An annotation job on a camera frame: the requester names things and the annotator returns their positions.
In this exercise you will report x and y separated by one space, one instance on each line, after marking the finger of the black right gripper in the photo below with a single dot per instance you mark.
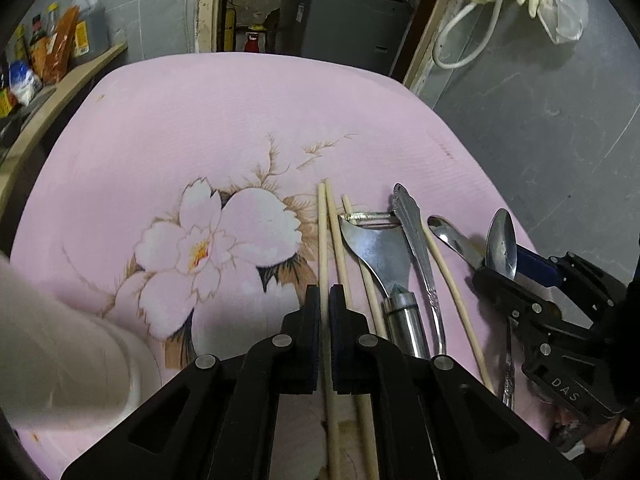
513 300
538 269

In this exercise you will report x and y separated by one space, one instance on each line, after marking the large steel spoon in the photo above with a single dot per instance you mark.
502 257

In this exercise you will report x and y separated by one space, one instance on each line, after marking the small steel spoon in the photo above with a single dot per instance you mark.
447 233

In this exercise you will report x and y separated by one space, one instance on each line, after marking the stainless steel peeler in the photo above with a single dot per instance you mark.
381 246

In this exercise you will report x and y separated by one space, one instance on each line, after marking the wooden door frame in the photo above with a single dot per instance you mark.
419 41

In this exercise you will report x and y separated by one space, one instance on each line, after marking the pink floral tablecloth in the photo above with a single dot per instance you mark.
180 201

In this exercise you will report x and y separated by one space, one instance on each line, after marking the red white bottle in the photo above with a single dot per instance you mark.
255 39

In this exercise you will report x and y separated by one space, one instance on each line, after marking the yellow canister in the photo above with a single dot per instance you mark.
229 30

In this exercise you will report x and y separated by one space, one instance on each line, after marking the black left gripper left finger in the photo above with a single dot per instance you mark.
288 362

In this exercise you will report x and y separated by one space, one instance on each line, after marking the clear plastic bag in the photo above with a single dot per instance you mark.
564 21

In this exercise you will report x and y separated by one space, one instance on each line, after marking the dark sauce bottle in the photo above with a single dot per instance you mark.
38 41

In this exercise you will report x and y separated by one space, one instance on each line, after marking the grey cabinet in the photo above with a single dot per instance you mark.
359 33

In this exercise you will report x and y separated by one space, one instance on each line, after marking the white blue seasoning bag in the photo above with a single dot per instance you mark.
24 83

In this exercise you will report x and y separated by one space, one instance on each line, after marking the stainless steel fork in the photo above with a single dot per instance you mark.
408 213

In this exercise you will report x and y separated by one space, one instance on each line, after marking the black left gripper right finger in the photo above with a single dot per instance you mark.
361 362

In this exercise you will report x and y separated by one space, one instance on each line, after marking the white plastic utensil holder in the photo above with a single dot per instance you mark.
62 369

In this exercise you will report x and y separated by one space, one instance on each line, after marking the large cooking oil jug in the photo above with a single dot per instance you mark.
91 34

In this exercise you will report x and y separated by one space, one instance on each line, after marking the orange snack bag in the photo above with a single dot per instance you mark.
55 67

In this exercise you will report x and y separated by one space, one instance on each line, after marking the wooden countertop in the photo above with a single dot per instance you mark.
13 161

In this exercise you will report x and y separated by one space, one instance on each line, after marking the wooden chopstick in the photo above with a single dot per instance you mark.
332 428
362 401
379 327
463 313

